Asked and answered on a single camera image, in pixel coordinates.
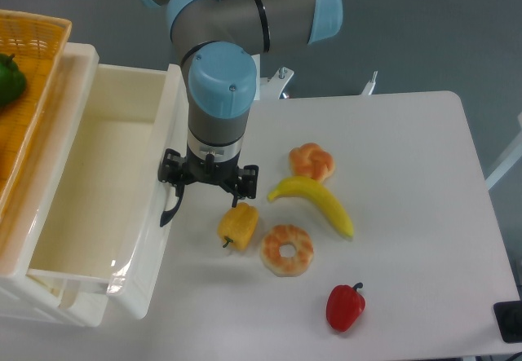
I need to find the white frame at right edge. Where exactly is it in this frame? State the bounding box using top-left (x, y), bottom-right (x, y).
top-left (485, 113), bottom-right (521, 191)

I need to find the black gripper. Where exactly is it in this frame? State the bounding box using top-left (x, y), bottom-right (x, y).
top-left (157, 148), bottom-right (259, 208)

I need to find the green bell pepper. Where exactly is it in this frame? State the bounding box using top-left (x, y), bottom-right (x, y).
top-left (0, 54), bottom-right (27, 107)

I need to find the knotted bread roll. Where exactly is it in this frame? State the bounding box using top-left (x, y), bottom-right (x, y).
top-left (288, 143), bottom-right (336, 183)

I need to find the yellow banana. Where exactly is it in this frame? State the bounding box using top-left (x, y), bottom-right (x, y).
top-left (267, 176), bottom-right (354, 238)

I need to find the red bell pepper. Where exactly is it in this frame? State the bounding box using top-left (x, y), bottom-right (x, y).
top-left (325, 282), bottom-right (365, 332)

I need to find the yellow woven basket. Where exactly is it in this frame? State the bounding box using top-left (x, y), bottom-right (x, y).
top-left (1, 9), bottom-right (72, 213)

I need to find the black top drawer handle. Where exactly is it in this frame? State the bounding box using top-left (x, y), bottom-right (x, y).
top-left (160, 185), bottom-right (185, 227)

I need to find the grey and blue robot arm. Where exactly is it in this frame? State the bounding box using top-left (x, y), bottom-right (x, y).
top-left (142, 0), bottom-right (343, 200)

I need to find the white drawer cabinet frame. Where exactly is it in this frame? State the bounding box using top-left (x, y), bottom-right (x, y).
top-left (1, 43), bottom-right (99, 323)

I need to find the black device at table edge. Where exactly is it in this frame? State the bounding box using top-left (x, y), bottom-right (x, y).
top-left (493, 300), bottom-right (521, 343)

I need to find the yellow bell pepper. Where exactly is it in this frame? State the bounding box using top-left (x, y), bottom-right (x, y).
top-left (217, 202), bottom-right (259, 251)

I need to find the ring-shaped bread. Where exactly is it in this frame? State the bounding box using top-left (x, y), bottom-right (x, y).
top-left (260, 224), bottom-right (314, 277)

